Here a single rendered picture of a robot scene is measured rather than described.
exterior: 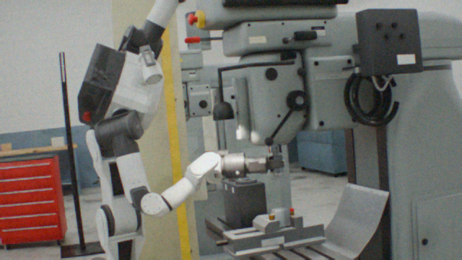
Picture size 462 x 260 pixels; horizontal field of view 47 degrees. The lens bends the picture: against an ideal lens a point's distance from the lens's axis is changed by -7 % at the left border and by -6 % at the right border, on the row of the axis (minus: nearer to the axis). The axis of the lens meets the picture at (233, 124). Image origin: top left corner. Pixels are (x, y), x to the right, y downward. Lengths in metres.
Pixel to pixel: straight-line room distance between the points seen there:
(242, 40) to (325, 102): 0.36
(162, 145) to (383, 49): 2.15
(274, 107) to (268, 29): 0.26
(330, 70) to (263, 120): 0.29
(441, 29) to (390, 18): 0.49
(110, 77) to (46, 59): 8.84
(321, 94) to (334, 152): 7.35
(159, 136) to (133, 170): 1.70
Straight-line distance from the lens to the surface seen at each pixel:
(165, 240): 3.74
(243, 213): 2.32
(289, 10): 1.92
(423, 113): 2.10
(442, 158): 2.16
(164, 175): 3.67
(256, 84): 1.90
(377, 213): 2.09
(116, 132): 1.97
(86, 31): 10.98
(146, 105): 2.05
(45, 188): 6.37
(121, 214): 2.39
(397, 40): 1.82
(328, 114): 1.96
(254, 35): 1.87
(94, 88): 2.06
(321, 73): 1.95
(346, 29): 2.03
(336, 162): 9.31
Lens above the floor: 1.49
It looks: 3 degrees down
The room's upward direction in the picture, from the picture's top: 5 degrees counter-clockwise
